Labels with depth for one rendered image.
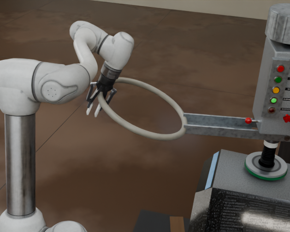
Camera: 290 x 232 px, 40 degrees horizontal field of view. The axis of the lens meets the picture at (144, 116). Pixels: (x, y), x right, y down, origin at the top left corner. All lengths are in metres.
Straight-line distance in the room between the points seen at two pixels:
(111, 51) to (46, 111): 2.78
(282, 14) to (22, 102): 1.09
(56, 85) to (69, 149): 2.63
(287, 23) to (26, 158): 1.15
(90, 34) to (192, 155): 2.24
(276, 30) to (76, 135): 2.65
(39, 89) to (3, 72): 0.15
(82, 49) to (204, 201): 1.00
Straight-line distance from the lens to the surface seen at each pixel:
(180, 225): 3.04
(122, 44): 1.76
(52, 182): 3.48
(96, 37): 1.77
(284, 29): 1.79
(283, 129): 1.98
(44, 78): 1.25
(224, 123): 2.11
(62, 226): 1.48
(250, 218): 2.08
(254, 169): 2.16
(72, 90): 1.26
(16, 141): 1.39
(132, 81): 2.16
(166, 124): 4.20
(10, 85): 1.33
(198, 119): 2.09
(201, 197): 2.13
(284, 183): 2.21
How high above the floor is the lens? 2.19
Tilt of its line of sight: 30 degrees down
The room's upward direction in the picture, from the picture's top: 2 degrees clockwise
